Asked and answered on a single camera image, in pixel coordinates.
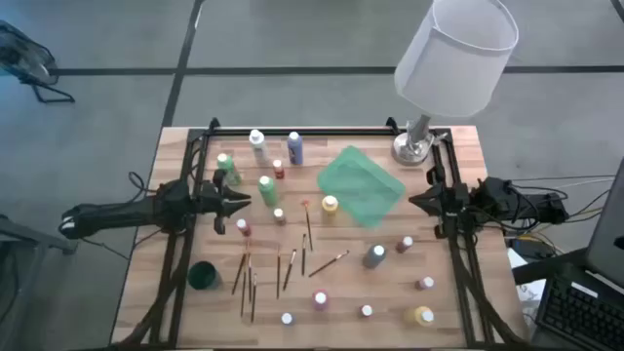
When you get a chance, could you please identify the orange handled paintbrush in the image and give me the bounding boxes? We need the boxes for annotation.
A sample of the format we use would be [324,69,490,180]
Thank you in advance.
[230,238,251,296]

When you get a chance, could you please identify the large purple-blue paint bottle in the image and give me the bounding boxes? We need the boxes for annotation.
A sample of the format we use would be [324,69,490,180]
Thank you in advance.
[286,130,305,167]

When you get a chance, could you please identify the black floor fan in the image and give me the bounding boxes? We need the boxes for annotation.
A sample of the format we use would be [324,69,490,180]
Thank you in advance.
[0,19,77,104]

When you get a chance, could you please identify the white paint bottle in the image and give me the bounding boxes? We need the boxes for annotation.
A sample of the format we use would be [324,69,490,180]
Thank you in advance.
[248,128,272,167]

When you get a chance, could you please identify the dark power strip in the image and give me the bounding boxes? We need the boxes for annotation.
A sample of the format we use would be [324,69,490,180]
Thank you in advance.
[514,235,557,259]

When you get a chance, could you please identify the labelled light green paint bottle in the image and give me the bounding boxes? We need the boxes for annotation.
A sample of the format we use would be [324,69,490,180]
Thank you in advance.
[215,152,243,187]

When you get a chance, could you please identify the black paintbrush silver ferrule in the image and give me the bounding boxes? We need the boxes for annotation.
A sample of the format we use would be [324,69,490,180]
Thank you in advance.
[282,248,298,293]

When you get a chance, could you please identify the white printed paper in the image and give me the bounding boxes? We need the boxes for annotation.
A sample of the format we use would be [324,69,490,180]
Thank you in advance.
[506,248,547,313]

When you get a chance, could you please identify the dark green plastic cup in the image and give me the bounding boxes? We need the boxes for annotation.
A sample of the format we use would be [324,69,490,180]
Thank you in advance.
[186,260,223,292]

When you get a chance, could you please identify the large orange-yellow paint bottle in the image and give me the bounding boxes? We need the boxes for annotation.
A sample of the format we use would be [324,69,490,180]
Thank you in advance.
[402,305,436,329]

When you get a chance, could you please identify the grey side stand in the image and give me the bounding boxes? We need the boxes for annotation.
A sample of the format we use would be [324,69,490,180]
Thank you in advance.
[0,214,79,351]

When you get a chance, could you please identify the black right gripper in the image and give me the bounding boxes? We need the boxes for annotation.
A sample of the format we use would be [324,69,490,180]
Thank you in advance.
[408,165,470,239]

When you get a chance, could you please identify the teal translucent plastic bin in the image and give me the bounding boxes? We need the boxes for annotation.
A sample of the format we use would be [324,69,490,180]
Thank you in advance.
[316,144,408,229]

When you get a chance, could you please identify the white cable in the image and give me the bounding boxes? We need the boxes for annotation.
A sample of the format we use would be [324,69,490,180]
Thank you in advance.
[550,177,616,191]

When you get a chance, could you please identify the black keyboard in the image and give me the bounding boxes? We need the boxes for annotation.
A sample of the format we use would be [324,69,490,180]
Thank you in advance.
[534,272,624,351]

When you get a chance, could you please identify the long paintbrush silver ferrule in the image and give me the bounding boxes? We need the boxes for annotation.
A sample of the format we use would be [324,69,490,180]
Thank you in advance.
[307,249,351,279]

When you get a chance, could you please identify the yellow cable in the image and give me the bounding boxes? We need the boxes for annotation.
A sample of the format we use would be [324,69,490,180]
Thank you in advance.
[567,206,606,220]

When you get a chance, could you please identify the large pink paint bottle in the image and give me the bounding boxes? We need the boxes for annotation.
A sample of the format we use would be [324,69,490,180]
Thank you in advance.
[310,289,331,313]

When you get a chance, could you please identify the large plain green paint bottle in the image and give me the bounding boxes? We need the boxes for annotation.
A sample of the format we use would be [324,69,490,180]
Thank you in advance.
[256,175,281,209]

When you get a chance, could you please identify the white shade table lamp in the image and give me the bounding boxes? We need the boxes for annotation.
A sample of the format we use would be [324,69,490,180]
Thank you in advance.
[391,0,521,168]

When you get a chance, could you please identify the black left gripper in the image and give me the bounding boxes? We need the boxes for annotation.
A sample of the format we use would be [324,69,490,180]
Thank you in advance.
[194,168,253,236]

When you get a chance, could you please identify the yellow apple-label paint bottle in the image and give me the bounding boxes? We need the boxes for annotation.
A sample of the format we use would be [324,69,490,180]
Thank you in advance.
[320,194,340,225]

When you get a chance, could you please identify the fan paintbrush orange bristles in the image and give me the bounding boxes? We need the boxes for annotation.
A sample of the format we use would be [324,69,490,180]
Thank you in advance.
[300,198,315,254]

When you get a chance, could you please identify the grey paint bottle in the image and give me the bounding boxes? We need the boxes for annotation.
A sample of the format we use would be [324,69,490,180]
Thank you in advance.
[361,244,388,270]

